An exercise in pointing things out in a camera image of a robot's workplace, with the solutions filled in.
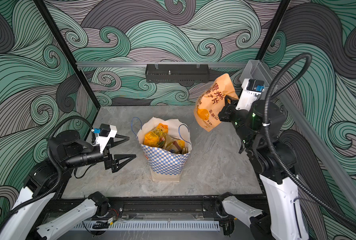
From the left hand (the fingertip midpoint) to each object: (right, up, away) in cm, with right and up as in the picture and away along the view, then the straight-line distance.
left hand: (132, 145), depth 54 cm
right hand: (+34, +18, -4) cm, 38 cm away
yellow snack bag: (+6, 0, +25) cm, 26 cm away
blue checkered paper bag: (+11, -12, +17) cm, 23 cm away
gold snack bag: (+17, -6, +29) cm, 34 cm away
